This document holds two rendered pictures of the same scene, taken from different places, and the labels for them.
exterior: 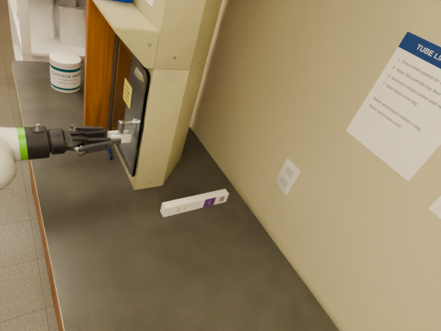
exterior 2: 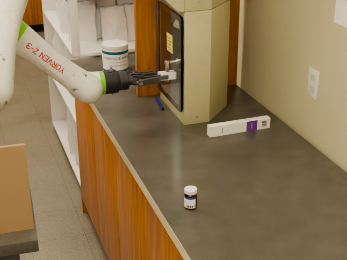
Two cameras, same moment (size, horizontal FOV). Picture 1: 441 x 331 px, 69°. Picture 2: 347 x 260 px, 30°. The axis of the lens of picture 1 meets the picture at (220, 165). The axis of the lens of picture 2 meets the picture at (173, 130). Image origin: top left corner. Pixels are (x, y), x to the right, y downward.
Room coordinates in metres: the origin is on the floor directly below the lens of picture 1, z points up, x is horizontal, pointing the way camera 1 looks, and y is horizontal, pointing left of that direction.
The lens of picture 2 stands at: (-1.44, -0.65, 2.01)
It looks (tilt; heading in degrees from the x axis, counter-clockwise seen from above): 24 degrees down; 23
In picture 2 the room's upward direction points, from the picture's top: straight up
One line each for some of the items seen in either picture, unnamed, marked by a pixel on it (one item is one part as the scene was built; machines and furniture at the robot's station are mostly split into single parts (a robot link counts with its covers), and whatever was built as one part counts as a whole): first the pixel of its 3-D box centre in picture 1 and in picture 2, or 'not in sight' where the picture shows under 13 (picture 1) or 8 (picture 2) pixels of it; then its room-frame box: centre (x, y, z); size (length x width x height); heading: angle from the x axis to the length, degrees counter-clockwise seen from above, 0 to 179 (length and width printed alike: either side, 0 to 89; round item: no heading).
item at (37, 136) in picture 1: (38, 141); (110, 80); (0.66, 0.51, 1.15); 0.09 x 0.06 x 0.12; 42
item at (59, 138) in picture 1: (66, 140); (129, 79); (0.71, 0.46, 1.15); 0.09 x 0.08 x 0.07; 132
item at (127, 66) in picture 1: (125, 106); (169, 55); (0.93, 0.38, 1.19); 0.30 x 0.01 x 0.40; 42
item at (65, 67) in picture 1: (65, 71); (115, 57); (1.31, 0.84, 1.02); 0.13 x 0.13 x 0.15
